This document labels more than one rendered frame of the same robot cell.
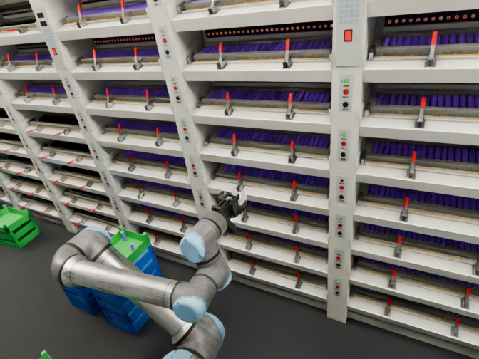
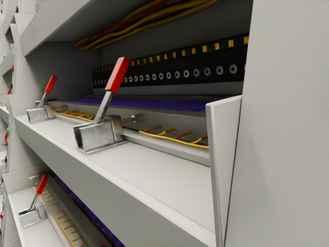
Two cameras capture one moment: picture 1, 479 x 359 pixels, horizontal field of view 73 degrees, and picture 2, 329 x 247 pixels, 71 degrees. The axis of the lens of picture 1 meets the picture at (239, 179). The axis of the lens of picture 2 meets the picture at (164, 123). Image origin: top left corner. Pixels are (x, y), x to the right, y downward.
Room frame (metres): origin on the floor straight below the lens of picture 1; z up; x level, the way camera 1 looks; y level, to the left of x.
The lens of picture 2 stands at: (0.98, -0.35, 0.75)
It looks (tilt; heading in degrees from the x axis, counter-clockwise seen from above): 2 degrees down; 19
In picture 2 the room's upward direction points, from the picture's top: 6 degrees clockwise
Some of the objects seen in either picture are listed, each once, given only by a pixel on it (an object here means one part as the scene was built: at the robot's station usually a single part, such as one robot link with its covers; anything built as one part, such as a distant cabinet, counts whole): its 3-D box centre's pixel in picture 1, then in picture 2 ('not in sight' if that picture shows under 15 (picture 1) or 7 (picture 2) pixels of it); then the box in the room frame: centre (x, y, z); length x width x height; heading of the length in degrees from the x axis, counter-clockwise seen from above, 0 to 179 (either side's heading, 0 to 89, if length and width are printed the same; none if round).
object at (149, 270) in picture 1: (125, 274); not in sight; (1.30, 0.69, 0.28); 0.30 x 0.20 x 0.08; 148
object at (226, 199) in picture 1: (225, 209); not in sight; (0.96, 0.07, 0.85); 0.12 x 0.08 x 0.09; 148
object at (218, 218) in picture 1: (213, 224); not in sight; (0.89, 0.11, 0.85); 0.10 x 0.05 x 0.09; 58
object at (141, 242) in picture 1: (115, 253); not in sight; (1.30, 0.69, 0.44); 0.30 x 0.20 x 0.08; 148
